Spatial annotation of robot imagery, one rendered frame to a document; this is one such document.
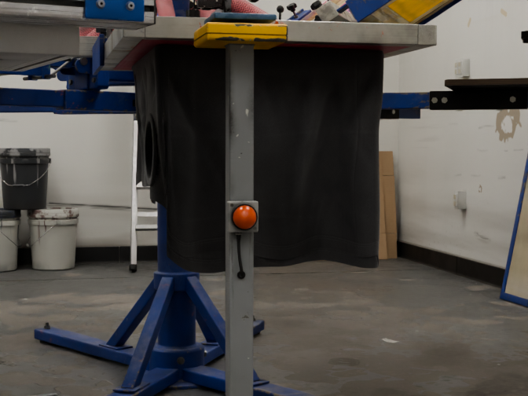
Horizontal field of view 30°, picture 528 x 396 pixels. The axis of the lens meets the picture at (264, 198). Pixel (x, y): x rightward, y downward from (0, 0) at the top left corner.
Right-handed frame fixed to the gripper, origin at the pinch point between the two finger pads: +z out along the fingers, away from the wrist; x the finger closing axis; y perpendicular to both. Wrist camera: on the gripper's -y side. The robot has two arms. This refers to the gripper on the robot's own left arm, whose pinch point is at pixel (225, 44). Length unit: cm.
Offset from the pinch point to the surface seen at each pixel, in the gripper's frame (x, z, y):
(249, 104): 80, 17, 12
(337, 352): -111, 102, -62
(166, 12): -55, -14, 7
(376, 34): 61, 4, -17
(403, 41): 61, 5, -22
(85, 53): -20.7, 0.9, 32.4
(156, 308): -68, 75, 10
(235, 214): 83, 35, 15
